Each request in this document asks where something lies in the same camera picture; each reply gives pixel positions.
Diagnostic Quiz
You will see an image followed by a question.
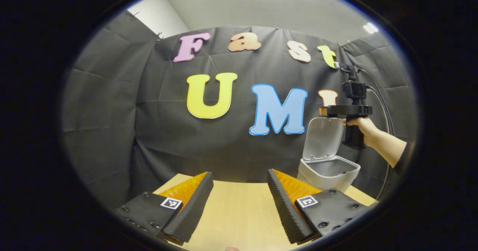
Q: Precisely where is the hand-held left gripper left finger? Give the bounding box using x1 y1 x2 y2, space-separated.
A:
114 171 214 246

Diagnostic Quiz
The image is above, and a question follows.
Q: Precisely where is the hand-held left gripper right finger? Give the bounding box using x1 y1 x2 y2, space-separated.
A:
267 169 376 245

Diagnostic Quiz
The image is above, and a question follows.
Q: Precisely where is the white desktop garbage bin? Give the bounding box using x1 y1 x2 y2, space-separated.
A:
297 117 361 192

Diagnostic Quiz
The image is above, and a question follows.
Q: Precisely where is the wooden desktop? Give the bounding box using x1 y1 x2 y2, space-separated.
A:
153 173 378 251

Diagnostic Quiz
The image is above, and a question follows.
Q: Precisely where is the black backdrop cloth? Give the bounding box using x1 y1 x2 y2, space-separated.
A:
62 11 417 207

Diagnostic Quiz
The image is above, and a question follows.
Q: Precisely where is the grey right gripper cable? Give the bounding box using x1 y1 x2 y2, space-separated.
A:
366 87 393 203

